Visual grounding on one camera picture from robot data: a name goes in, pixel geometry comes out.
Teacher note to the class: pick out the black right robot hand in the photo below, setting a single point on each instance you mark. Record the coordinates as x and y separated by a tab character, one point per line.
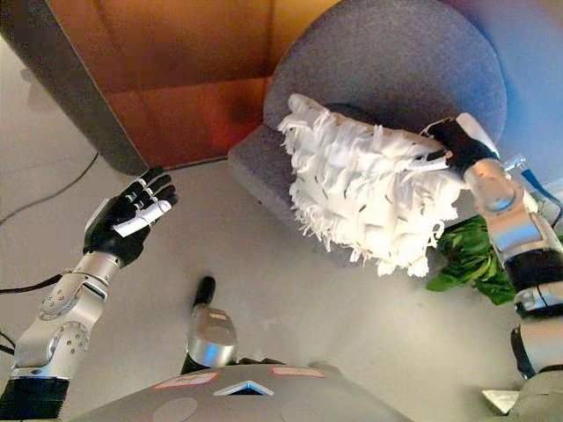
464	145

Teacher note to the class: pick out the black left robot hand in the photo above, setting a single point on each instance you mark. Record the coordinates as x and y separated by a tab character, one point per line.
119	233

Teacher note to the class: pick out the white fringed pillow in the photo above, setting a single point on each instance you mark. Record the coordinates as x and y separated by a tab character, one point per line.
365	189

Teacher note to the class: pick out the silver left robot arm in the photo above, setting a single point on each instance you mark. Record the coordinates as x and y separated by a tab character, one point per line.
61	321

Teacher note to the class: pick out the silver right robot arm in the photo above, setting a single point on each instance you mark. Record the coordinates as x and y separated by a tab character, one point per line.
514	228

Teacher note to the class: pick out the grey fabric armchair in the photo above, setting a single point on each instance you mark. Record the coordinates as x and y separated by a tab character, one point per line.
387	57

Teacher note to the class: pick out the green leafy potted plant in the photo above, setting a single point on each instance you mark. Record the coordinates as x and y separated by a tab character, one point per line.
466	264

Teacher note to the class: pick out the brown wooden cabinet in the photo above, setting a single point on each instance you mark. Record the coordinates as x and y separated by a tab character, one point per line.
176	66

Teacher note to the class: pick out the grey robot torso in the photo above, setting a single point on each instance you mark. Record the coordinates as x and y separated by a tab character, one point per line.
246	404

